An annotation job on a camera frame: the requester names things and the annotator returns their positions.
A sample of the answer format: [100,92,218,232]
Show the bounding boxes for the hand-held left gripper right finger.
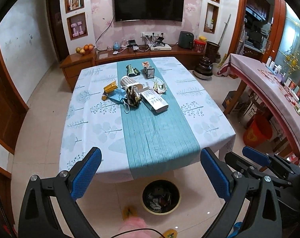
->
[201,147,283,238]

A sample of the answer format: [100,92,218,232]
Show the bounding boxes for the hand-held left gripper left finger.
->
[18,147,102,238]

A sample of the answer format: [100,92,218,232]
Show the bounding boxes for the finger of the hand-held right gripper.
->
[224,151,293,187]
[242,146,300,176]

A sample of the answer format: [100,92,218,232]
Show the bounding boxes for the pile of wrappers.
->
[147,190,174,210]

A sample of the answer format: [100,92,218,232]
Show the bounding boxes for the black bin with yellow rim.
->
[142,180,180,215]

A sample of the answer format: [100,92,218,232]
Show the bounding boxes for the checkered paper cup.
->
[120,76,143,91]

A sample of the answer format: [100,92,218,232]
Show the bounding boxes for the red plastic bucket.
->
[243,121,273,149]

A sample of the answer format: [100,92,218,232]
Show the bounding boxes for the dining table with tablecloth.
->
[59,57,236,184]

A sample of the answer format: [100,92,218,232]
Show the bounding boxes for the blue plastic container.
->
[233,222,242,238]

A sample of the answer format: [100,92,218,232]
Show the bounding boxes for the blue printed cardboard box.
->
[222,90,237,108]

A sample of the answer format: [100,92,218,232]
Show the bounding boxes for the teal striped table runner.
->
[116,58,200,180]

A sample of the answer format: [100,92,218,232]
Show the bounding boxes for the table with pink tablecloth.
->
[218,53,300,165]

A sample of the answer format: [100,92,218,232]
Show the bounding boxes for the blue face mask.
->
[106,87,132,113]

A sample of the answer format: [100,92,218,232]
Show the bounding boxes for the group of toiletry bottles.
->
[266,56,289,85]

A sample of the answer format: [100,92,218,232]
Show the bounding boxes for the gold foil wrapper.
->
[102,81,117,101]

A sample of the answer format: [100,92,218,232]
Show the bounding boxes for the dark patterned wrapper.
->
[126,85,142,107]

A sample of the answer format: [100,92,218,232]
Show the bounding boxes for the white printed box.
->
[140,89,169,113]

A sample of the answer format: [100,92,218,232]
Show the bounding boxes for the dark ceramic jar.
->
[195,57,213,80]

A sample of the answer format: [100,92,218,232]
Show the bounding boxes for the wooden television cabinet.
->
[59,45,207,91]

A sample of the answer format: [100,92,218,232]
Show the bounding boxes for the green foil pouch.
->
[126,64,140,77]

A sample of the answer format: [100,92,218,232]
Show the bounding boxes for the dark wicker bin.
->
[205,41,220,60]

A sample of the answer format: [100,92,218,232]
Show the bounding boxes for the small black white box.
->
[143,66,156,79]

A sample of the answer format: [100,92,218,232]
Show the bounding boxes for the red plastic container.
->
[194,37,207,53]

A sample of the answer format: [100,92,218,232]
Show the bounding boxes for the bowl of fruit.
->
[75,44,95,55]

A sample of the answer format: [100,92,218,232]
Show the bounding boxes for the grey long stick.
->
[217,13,232,45]

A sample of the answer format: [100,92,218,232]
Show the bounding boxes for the dark green air fryer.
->
[178,31,194,49]

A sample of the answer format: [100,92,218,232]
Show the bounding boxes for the white set-top box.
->
[150,43,172,52]

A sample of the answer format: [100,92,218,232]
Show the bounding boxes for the dark wooden door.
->
[46,0,69,61]

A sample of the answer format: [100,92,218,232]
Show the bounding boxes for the black cable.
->
[110,229,165,238]

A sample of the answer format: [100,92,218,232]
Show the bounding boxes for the white wall outlets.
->
[140,31,165,38]

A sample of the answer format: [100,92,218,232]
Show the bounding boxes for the wall television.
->
[113,0,185,23]

